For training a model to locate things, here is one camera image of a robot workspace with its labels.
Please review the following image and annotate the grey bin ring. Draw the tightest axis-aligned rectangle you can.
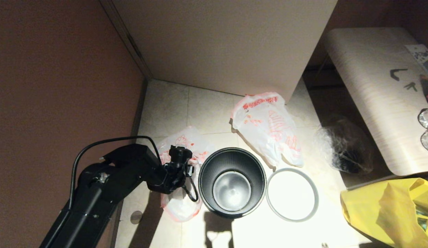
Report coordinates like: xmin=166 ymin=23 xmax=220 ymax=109
xmin=265 ymin=167 xmax=319 ymax=223

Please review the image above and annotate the black round trash bin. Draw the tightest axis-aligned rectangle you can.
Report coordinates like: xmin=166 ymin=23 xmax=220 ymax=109
xmin=198 ymin=147 xmax=267 ymax=219

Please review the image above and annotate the crumpled clear plastic bag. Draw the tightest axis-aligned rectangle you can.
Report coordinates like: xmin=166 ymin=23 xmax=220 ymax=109
xmin=314 ymin=119 xmax=374 ymax=174

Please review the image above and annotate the black object in clear bag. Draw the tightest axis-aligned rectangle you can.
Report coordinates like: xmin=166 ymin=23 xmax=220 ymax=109
xmin=333 ymin=152 xmax=366 ymax=174

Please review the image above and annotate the yellow plastic bag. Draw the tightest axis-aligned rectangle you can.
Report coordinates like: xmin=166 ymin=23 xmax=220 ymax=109
xmin=340 ymin=178 xmax=428 ymax=248

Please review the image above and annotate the dark baseboard strip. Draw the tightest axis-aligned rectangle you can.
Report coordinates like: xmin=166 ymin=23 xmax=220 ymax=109
xmin=108 ymin=79 xmax=148 ymax=248

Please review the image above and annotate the large beige cabinet box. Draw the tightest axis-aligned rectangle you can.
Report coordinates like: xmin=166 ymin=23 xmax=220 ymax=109
xmin=112 ymin=0 xmax=338 ymax=104

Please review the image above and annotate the black metal table leg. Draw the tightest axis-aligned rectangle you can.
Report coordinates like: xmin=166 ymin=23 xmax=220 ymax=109
xmin=306 ymin=55 xmax=338 ymax=93

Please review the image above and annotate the white wood-grain table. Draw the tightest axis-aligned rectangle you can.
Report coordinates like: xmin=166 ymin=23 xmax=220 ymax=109
xmin=324 ymin=28 xmax=428 ymax=177

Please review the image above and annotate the printed paper sheet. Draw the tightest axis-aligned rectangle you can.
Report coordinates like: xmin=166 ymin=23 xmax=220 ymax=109
xmin=405 ymin=44 xmax=428 ymax=74

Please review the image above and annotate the black left wrist camera cable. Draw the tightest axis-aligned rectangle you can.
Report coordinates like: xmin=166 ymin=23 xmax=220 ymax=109
xmin=181 ymin=172 xmax=200 ymax=203

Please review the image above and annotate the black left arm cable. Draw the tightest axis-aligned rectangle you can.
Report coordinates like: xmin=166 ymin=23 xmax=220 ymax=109
xmin=69 ymin=136 xmax=163 ymax=210

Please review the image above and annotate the dark door frame strip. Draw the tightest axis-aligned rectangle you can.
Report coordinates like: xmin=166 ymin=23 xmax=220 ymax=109
xmin=99 ymin=0 xmax=153 ymax=81

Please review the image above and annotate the black angle bracket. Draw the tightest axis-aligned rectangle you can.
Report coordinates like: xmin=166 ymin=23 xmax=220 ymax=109
xmin=390 ymin=69 xmax=409 ymax=82

